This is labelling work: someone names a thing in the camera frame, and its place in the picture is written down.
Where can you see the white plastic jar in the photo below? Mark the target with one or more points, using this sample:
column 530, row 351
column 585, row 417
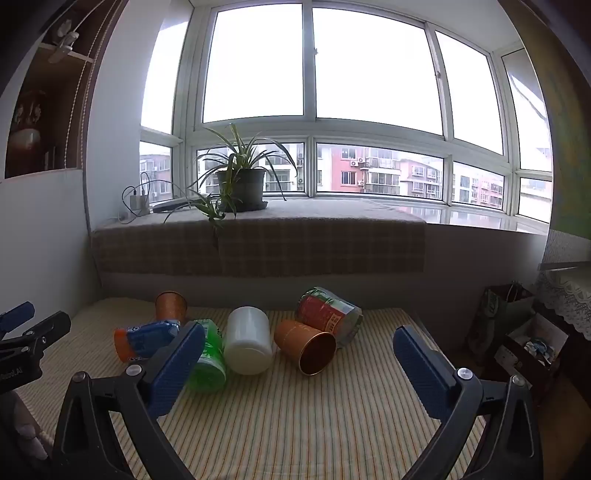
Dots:
column 247, row 339

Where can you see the white framed window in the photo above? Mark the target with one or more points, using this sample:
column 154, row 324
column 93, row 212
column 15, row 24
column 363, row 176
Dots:
column 309, row 124

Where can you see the striped mat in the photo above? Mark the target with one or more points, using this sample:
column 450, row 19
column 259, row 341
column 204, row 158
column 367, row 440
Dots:
column 295, row 424

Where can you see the green plastic bottle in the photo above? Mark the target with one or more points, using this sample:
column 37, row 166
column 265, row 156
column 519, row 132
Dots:
column 210, row 364

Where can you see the person's left hand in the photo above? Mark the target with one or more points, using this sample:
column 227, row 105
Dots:
column 23, row 427

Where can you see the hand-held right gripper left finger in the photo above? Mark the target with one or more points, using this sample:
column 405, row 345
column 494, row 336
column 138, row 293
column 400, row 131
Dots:
column 175, row 369

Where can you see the red tin can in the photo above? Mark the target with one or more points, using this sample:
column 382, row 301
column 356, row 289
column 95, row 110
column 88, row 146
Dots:
column 330, row 316

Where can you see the copper paper cup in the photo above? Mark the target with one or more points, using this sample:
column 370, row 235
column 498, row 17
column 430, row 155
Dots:
column 307, row 346
column 171, row 307

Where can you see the green paper bag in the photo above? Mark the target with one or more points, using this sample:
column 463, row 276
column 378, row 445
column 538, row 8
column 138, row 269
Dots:
column 496, row 314

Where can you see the white lace cloth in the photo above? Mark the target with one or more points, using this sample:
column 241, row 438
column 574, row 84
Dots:
column 570, row 281

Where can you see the spider plant in black pot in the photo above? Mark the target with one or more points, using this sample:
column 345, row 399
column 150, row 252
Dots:
column 242, row 184

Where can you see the blue bottle with orange cap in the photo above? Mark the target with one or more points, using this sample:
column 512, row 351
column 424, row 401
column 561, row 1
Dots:
column 145, row 340

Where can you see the brown vase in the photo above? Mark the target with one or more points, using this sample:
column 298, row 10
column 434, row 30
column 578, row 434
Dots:
column 25, row 138

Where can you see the open cardboard box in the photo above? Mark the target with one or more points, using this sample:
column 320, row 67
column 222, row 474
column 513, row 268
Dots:
column 531, row 350

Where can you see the dark flat device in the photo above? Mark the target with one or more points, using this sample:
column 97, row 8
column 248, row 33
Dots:
column 168, row 206

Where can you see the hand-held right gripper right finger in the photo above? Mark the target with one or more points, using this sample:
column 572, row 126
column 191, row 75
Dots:
column 421, row 374

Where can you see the plaid cloth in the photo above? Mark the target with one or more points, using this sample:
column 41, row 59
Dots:
column 300, row 240

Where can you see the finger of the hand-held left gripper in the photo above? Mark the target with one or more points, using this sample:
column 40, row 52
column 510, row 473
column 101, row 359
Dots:
column 44, row 330
column 16, row 316

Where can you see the wooden wall shelf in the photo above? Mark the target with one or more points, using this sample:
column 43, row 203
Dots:
column 69, row 115

